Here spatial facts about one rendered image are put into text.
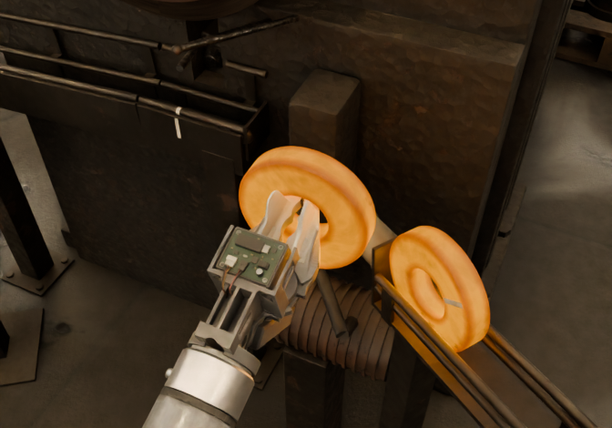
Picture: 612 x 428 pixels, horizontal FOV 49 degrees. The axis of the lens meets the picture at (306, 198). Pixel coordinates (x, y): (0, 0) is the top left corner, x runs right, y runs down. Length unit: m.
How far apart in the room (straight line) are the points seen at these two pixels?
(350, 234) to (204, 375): 0.22
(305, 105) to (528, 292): 1.01
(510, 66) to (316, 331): 0.47
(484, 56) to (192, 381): 0.57
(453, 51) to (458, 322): 0.36
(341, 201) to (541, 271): 1.20
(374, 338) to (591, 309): 0.90
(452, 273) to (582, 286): 1.11
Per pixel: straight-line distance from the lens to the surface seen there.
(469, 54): 0.93
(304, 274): 0.68
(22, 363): 1.71
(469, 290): 0.77
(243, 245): 0.63
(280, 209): 0.71
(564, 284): 1.84
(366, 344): 1.02
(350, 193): 0.69
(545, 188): 2.08
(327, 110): 0.93
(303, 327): 1.04
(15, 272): 1.89
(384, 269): 0.89
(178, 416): 0.61
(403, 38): 0.95
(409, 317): 0.87
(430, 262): 0.79
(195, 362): 0.62
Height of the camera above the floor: 1.37
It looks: 45 degrees down
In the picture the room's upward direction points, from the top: straight up
